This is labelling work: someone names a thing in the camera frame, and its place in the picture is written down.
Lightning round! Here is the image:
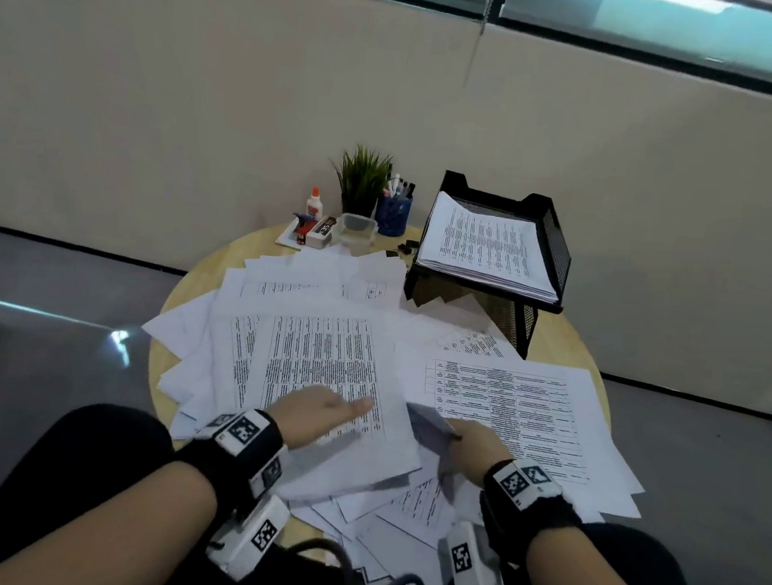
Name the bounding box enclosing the pile of printed papers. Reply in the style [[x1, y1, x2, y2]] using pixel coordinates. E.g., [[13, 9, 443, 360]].
[[119, 228, 666, 585]]

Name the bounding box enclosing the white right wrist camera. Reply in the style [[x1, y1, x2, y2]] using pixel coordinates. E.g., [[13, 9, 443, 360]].
[[442, 519, 514, 585]]

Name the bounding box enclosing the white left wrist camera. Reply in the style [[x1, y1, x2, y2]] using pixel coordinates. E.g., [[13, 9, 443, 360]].
[[202, 488, 293, 585]]

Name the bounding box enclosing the black wrist band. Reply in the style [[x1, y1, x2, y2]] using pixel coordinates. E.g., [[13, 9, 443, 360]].
[[474, 455, 590, 571], [167, 401, 294, 525]]

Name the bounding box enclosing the white tray with stapler items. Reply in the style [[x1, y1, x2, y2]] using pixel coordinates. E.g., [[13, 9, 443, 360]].
[[274, 213, 337, 256]]

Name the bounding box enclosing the black left camera cable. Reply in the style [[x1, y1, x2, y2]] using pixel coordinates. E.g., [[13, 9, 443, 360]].
[[283, 534, 353, 585]]

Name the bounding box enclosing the person's left hand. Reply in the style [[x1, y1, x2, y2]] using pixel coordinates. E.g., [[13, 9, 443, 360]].
[[263, 379, 377, 457]]

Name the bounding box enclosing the round wooden table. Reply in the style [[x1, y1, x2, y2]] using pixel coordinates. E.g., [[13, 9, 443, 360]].
[[129, 202, 630, 585]]

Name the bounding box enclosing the black mesh paper tray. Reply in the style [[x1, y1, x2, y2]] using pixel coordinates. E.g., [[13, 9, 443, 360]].
[[399, 167, 580, 365]]

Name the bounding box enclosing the green potted plant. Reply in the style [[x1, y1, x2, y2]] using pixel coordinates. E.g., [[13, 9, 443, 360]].
[[325, 142, 395, 221]]

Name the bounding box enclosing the clear plastic box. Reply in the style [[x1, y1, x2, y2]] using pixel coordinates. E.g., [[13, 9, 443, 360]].
[[330, 211, 381, 259]]

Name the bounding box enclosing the black right wrist band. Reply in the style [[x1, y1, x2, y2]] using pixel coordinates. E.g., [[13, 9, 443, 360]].
[[474, 455, 590, 571]]

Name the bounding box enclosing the black left wrist band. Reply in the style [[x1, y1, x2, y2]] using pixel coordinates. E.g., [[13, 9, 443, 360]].
[[167, 401, 294, 525]]

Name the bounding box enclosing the white box black label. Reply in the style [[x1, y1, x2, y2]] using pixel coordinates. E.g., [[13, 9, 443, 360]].
[[305, 212, 339, 252]]

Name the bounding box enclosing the person's right hand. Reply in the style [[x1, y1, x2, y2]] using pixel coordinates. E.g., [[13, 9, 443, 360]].
[[438, 416, 519, 492]]

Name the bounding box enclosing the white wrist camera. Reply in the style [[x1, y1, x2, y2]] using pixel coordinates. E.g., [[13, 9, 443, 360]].
[[442, 519, 514, 585], [202, 488, 293, 585]]

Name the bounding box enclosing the person's left forearm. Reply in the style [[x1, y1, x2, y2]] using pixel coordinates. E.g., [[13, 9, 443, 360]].
[[0, 445, 224, 585]]

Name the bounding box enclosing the blind pull chain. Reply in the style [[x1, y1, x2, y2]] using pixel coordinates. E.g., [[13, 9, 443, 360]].
[[463, 0, 510, 90]]

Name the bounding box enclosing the bunch of marker pens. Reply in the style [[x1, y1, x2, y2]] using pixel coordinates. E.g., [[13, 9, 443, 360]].
[[380, 171, 417, 203]]

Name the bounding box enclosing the window with black frame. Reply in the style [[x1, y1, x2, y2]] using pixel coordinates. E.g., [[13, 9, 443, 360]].
[[131, 0, 772, 106]]

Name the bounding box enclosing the blue mesh pen holder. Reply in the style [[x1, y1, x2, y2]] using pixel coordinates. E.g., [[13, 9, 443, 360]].
[[373, 192, 414, 239]]

